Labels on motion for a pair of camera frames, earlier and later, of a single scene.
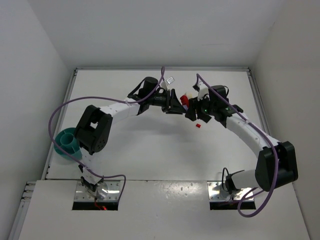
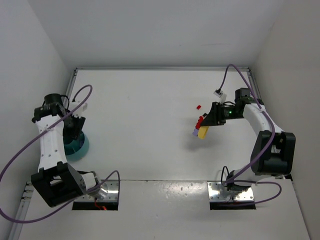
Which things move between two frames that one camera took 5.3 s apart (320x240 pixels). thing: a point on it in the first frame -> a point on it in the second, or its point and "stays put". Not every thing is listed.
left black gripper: [169, 100] -> [75, 128]
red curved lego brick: [184, 100] -> [199, 122]
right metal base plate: [217, 192] stays put
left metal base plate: [114, 188] stays put
